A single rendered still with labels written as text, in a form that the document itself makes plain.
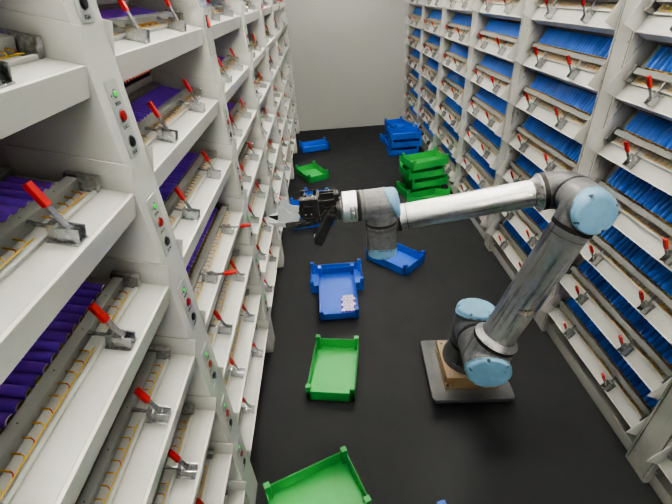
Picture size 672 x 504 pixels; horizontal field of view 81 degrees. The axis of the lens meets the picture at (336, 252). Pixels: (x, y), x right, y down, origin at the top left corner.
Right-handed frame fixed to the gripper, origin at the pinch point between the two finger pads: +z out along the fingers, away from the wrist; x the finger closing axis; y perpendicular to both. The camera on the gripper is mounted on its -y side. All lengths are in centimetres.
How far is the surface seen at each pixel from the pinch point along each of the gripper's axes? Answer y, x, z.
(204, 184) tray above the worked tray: 10.5, -8.0, 19.5
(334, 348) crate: -87, -29, -10
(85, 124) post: 41, 40, 18
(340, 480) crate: -87, 32, -10
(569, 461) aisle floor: -90, 31, -90
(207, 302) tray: -10.4, 21.7, 17.6
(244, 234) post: -20.5, -30.3, 18.0
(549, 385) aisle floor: -90, 0, -99
